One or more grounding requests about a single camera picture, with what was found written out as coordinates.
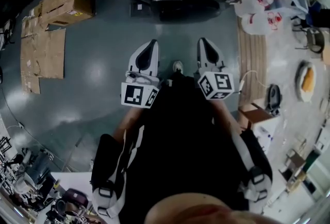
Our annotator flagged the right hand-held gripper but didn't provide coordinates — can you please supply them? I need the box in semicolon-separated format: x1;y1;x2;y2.
195;37;236;101

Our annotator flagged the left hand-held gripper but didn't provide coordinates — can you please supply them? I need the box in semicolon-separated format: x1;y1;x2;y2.
120;39;162;110

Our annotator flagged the person's left forearm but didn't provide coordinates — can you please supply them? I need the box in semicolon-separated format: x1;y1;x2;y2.
112;107;145;143

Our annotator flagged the person's right forearm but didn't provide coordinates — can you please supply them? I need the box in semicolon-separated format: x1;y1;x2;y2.
212;99;243;137

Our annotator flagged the person's right white shoe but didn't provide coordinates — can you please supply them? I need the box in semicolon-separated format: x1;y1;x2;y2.
172;60;184;73

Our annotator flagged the wooden slat floor mat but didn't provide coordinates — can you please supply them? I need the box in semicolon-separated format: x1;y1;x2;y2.
236;18;268;108

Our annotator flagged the black oval floor device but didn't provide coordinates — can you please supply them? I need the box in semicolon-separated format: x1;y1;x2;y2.
265;83;282;116

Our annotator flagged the white topped wooden cabinet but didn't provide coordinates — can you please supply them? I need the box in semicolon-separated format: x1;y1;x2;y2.
237;103;282;154

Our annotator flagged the person's black clothing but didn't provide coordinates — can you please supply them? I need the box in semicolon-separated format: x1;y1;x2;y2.
90;73;273;218

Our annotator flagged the white tray with orange item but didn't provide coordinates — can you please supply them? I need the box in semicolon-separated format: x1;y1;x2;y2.
295;60;317;103

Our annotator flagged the flattened cardboard sheet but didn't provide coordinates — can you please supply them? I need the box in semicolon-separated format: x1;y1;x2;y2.
20;15;67;95

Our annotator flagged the cardboard box with yellow label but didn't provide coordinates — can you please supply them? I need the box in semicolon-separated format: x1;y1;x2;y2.
41;0;96;27

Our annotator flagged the black round chair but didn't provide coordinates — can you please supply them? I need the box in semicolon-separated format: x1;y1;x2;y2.
295;26;326;54

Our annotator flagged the person's face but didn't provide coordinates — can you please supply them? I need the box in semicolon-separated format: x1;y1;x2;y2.
144;193;284;224

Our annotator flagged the white power strip with cable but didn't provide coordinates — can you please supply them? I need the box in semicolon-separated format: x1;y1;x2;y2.
238;70;270;94

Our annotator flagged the black flat base plate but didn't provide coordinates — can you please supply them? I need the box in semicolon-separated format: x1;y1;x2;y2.
128;0;153;19

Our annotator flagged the white grey shoulder strap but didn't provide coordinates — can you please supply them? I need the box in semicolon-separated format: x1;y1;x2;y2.
91;126;145;218
230;127;270;203

